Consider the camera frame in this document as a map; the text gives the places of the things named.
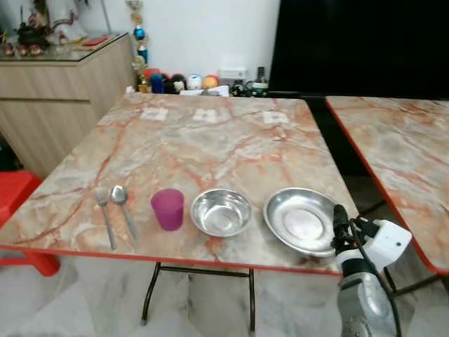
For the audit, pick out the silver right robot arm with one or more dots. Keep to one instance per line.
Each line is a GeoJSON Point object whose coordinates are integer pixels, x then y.
{"type": "Point", "coordinates": [365, 305]}

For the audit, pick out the stainless steel plate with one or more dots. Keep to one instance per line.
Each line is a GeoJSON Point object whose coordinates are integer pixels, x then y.
{"type": "Point", "coordinates": [302, 221]}

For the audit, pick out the white paper label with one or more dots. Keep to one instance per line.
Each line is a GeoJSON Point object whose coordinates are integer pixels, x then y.
{"type": "Point", "coordinates": [275, 117]}
{"type": "Point", "coordinates": [154, 114]}
{"type": "Point", "coordinates": [205, 115]}

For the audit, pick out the stainless steel bowl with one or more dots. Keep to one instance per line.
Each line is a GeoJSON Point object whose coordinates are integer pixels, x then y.
{"type": "Point", "coordinates": [221, 213]}

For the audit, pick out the marble folding table with labels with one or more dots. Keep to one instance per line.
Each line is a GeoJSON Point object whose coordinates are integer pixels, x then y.
{"type": "Point", "coordinates": [210, 151]}

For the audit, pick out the purple plastic cup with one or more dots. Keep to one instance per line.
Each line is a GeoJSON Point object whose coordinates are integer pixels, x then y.
{"type": "Point", "coordinates": [168, 210]}

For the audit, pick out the white socket box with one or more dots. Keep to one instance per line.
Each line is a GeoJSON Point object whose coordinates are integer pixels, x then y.
{"type": "Point", "coordinates": [232, 73]}

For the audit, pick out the orange round toy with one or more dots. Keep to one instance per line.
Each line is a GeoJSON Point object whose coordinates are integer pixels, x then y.
{"type": "Point", "coordinates": [210, 81]}

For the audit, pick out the white round toy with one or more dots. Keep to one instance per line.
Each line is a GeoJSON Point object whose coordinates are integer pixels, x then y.
{"type": "Point", "coordinates": [194, 81]}

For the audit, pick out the black round toy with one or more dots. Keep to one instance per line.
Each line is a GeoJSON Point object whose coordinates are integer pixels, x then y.
{"type": "Point", "coordinates": [177, 81]}

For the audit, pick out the silver metal spoon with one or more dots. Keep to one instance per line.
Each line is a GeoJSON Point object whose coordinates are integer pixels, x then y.
{"type": "Point", "coordinates": [119, 195]}

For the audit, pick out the blue container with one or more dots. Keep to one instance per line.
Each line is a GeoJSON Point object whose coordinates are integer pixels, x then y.
{"type": "Point", "coordinates": [156, 83]}

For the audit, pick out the silver metal fork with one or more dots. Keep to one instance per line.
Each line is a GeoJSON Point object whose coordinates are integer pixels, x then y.
{"type": "Point", "coordinates": [106, 221]}

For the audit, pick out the gold blue ornament pole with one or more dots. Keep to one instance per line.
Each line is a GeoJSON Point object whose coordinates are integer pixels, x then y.
{"type": "Point", "coordinates": [139, 34]}

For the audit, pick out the red flat tray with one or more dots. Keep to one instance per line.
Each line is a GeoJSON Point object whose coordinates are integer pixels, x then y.
{"type": "Point", "coordinates": [95, 41]}

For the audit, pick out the light wooden cabinet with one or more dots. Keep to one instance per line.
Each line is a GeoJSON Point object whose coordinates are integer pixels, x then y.
{"type": "Point", "coordinates": [63, 91]}

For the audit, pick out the red plastic stool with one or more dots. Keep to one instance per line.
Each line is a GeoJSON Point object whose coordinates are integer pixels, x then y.
{"type": "Point", "coordinates": [14, 189]}

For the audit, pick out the white figurine statue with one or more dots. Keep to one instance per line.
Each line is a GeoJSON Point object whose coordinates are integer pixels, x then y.
{"type": "Point", "coordinates": [64, 17]}

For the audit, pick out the dark teapot ornament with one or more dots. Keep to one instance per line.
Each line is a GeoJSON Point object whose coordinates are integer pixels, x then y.
{"type": "Point", "coordinates": [31, 34]}

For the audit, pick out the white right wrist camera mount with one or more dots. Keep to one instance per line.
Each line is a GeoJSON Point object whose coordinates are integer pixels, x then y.
{"type": "Point", "coordinates": [388, 243]}

